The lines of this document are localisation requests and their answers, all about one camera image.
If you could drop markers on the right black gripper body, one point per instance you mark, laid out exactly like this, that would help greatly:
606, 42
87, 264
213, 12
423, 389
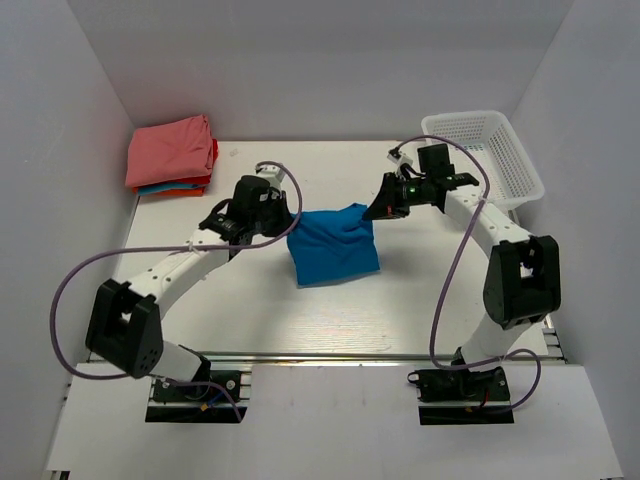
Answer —
412, 192

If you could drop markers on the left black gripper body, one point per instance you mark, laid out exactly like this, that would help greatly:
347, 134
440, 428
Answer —
273, 217

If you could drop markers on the blue t-shirt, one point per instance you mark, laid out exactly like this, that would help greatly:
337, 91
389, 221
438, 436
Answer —
329, 246

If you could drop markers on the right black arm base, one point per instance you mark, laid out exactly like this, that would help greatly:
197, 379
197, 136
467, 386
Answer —
461, 397

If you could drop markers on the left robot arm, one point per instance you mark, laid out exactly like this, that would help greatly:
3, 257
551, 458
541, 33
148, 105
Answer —
125, 328

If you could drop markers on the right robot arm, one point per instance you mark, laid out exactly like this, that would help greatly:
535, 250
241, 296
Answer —
522, 283

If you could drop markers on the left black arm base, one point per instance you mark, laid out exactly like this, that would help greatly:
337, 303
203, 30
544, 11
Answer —
203, 404

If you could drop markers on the white plastic basket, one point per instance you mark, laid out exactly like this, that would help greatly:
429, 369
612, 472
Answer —
490, 138

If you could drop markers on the pink folded t-shirt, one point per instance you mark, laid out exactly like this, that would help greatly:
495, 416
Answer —
154, 152

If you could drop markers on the teal folded t-shirt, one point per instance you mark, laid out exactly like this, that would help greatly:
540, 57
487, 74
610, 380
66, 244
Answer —
175, 189

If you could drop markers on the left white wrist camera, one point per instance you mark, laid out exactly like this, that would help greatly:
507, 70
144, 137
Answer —
273, 174

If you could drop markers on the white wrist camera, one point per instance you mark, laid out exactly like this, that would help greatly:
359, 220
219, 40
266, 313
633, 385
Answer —
273, 174
403, 163

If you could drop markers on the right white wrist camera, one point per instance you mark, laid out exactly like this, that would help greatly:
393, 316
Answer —
403, 163

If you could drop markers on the aluminium table edge rail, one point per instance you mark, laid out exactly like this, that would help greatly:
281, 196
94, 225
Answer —
338, 357

